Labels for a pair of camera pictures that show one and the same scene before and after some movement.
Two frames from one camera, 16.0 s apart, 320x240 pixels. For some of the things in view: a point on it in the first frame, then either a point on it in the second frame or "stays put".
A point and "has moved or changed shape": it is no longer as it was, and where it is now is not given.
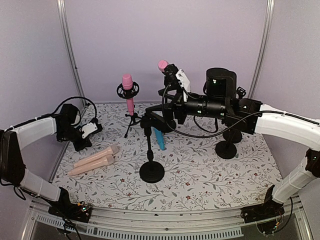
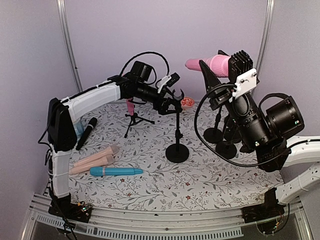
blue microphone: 160,138 -> 106,171
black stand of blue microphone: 152,171 -> 214,135
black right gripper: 176,104 -> 221,95
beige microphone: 113,150 stays put
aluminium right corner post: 263,45 stays put
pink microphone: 162,64 -> 219,64
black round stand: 233,135 stays put
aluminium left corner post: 61,6 stays put
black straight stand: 169,74 has moved or changed shape
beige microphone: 105,161 stays put
